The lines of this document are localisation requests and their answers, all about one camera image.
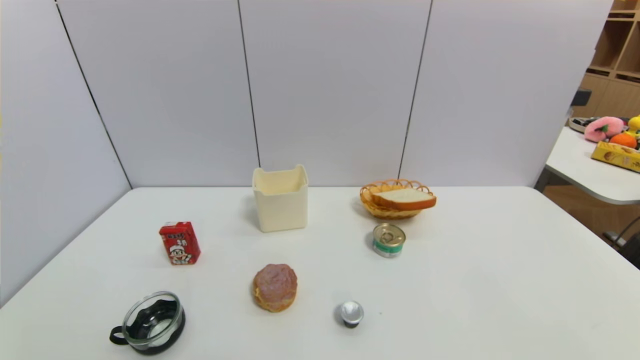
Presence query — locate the toast bread slice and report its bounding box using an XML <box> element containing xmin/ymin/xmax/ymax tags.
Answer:
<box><xmin>371</xmin><ymin>188</ymin><xmax>437</xmax><ymax>211</ymax></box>

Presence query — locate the cream square plastic box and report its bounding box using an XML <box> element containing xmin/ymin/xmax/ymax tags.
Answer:
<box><xmin>252</xmin><ymin>164</ymin><xmax>309</xmax><ymax>233</ymax></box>

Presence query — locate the yellow snack box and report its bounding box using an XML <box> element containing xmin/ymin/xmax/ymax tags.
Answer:
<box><xmin>591</xmin><ymin>141</ymin><xmax>640</xmax><ymax>174</ymax></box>

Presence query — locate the orange wicker basket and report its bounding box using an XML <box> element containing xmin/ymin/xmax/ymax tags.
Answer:
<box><xmin>360</xmin><ymin>179</ymin><xmax>435</xmax><ymax>220</ymax></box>

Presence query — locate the green label tin can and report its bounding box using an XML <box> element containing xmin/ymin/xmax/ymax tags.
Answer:
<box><xmin>372</xmin><ymin>223</ymin><xmax>407</xmax><ymax>259</ymax></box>

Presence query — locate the pink topped burger bun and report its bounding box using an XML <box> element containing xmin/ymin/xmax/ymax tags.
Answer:
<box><xmin>252</xmin><ymin>263</ymin><xmax>298</xmax><ymax>313</ymax></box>

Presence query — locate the silver round knob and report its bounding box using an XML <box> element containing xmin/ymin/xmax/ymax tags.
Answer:
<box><xmin>340</xmin><ymin>300</ymin><xmax>365</xmax><ymax>329</ymax></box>

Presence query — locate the red milk carton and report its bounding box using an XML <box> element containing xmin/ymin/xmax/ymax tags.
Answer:
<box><xmin>159</xmin><ymin>221</ymin><xmax>202</xmax><ymax>266</ymax></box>

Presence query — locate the white side table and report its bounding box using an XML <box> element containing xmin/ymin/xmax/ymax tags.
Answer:
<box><xmin>534</xmin><ymin>125</ymin><xmax>640</xmax><ymax>206</ymax></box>

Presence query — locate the dark round tray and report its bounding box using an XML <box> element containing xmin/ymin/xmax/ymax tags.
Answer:
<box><xmin>569</xmin><ymin>116</ymin><xmax>601</xmax><ymax>134</ymax></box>

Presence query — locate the pink plush toy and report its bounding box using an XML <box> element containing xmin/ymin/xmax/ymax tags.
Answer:
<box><xmin>584</xmin><ymin>116</ymin><xmax>625</xmax><ymax>143</ymax></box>

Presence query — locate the orange plush fruit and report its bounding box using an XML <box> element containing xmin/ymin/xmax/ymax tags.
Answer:
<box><xmin>609</xmin><ymin>132</ymin><xmax>638</xmax><ymax>149</ymax></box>

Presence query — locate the wooden shelf unit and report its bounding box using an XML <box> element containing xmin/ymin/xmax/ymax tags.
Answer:
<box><xmin>571</xmin><ymin>0</ymin><xmax>640</xmax><ymax>119</ymax></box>

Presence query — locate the black chair base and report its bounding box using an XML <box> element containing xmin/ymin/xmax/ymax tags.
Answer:
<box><xmin>602</xmin><ymin>216</ymin><xmax>640</xmax><ymax>271</ymax></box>

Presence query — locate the glass cup with black handle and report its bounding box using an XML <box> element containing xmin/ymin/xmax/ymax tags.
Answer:
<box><xmin>109</xmin><ymin>291</ymin><xmax>186</xmax><ymax>356</ymax></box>

